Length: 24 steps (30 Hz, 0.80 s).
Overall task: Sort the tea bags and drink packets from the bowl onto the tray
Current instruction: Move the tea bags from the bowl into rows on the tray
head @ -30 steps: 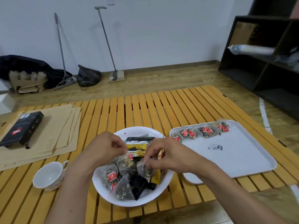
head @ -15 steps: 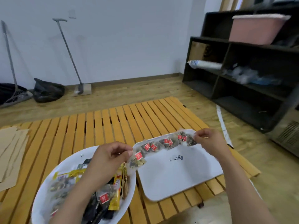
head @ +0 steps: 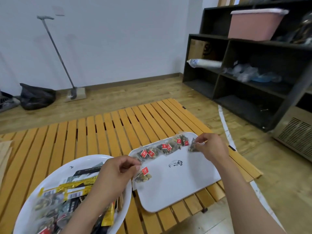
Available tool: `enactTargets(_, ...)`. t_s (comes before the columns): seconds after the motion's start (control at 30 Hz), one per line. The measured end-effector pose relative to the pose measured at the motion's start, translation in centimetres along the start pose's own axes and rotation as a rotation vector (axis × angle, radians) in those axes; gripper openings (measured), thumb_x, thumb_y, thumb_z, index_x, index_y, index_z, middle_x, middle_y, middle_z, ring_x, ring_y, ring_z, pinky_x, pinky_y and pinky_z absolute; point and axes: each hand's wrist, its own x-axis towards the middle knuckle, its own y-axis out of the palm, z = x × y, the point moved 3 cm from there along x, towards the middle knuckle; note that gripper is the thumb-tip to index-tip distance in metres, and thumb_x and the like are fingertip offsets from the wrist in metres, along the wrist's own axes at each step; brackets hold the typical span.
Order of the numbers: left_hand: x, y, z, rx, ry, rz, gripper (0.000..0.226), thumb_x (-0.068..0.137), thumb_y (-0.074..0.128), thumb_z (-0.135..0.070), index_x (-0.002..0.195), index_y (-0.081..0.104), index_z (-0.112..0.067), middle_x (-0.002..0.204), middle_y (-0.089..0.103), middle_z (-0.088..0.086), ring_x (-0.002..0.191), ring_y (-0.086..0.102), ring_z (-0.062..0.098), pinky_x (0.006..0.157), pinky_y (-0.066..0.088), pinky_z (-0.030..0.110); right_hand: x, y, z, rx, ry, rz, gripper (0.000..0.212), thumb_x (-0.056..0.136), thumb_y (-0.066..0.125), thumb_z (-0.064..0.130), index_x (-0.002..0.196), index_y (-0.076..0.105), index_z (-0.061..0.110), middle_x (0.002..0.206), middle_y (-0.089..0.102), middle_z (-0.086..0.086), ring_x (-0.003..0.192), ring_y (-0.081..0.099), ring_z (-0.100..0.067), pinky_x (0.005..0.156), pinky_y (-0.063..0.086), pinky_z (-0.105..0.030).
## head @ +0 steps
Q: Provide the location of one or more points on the person's right hand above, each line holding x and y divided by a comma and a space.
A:
214, 148

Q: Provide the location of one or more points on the person's left hand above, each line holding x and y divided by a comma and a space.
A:
114, 177

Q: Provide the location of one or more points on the red tag tea bag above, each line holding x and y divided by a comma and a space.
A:
145, 171
193, 147

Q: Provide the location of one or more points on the bunch of tan rubber bands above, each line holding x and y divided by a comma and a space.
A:
119, 204

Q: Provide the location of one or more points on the pile of black coffee sticks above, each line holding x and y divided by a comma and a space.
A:
75, 204

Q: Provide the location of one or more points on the row of tea bags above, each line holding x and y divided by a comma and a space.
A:
165, 146

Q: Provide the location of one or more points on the white plastic tray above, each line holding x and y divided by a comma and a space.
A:
175, 190

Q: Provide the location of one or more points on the person's left forearm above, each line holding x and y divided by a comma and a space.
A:
83, 221

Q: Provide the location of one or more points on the person's right forearm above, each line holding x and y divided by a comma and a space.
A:
246, 199

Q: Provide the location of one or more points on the white floor tape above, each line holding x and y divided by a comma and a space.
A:
225, 126

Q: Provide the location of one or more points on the white round bowl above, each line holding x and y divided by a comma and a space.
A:
61, 165

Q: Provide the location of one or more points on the black shelf unit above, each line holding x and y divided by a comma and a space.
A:
256, 112

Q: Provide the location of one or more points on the black table leg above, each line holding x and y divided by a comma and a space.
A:
204, 210

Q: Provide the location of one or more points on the sleeve of white paper cups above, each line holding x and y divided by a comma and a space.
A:
207, 63

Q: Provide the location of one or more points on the brown cardboard box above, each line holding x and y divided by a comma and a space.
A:
196, 49

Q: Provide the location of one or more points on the small black garbage bag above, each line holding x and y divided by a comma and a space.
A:
36, 98

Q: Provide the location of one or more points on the stack of brown envelopes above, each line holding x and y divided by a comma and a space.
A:
5, 155

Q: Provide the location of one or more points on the pink storage bin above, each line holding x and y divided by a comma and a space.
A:
253, 26

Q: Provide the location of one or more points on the wooden boards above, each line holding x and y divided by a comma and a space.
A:
224, 1

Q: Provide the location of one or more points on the white wall plate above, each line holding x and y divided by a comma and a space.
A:
59, 10

